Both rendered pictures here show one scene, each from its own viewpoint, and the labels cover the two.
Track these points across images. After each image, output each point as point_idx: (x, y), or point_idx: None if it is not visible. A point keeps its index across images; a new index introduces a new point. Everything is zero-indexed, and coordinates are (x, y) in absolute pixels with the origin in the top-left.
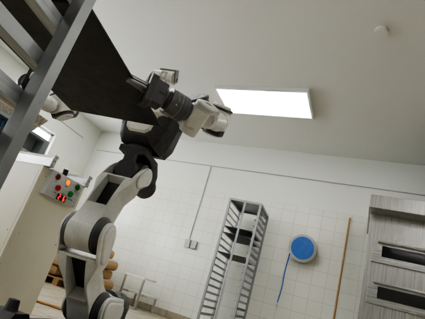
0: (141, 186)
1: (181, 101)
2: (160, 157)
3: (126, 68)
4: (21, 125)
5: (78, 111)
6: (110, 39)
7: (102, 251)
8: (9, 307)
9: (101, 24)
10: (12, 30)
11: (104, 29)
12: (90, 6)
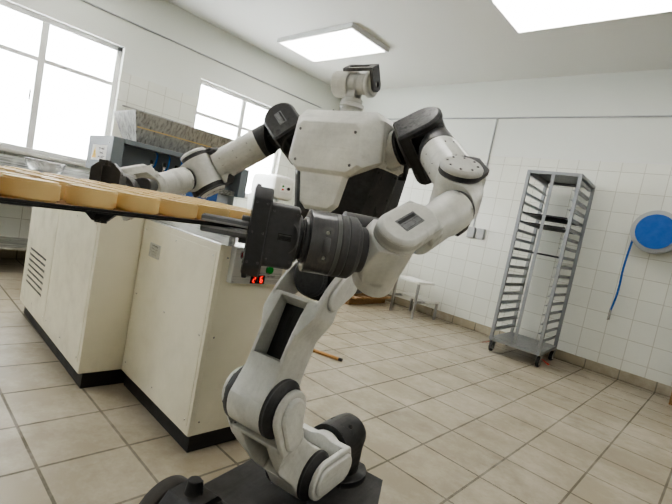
0: (340, 305)
1: (332, 248)
2: None
3: (176, 221)
4: None
5: (231, 175)
6: (74, 207)
7: (285, 439)
8: (190, 494)
9: (9, 199)
10: None
11: (29, 203)
12: None
